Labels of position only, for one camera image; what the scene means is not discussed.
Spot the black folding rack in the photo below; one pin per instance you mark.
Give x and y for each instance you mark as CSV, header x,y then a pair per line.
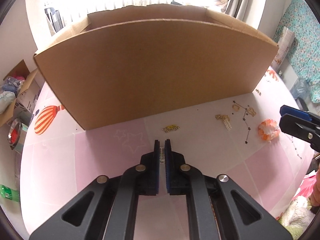
x,y
54,18

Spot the green plastic bottle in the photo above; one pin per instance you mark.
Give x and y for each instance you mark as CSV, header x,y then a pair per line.
x,y
9,193

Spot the gold bow earring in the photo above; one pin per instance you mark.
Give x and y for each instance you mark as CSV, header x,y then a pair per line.
x,y
250,111

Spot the steel bowl on floor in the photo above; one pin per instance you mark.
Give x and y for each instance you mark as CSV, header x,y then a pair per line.
x,y
16,136

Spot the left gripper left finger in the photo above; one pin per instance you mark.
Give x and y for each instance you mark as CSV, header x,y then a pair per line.
x,y
107,207

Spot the grey curtain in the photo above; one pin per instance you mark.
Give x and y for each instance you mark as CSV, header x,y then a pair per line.
x,y
248,11

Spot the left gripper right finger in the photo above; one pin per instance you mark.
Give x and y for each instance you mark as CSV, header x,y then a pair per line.
x,y
217,208

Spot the left hand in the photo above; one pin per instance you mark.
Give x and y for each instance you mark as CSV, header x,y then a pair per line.
x,y
315,196

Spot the large brown cardboard box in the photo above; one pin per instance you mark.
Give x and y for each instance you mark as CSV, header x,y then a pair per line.
x,y
124,64

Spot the gold clip with white bar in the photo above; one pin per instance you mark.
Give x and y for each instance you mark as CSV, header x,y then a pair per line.
x,y
225,119

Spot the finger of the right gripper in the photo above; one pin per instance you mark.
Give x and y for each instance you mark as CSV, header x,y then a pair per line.
x,y
305,115
301,129

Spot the floral teal fabric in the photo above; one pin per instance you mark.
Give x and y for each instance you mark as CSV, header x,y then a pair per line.
x,y
303,54

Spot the open cardboard box with clothes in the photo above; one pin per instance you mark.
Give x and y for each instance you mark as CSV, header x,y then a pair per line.
x,y
19,94

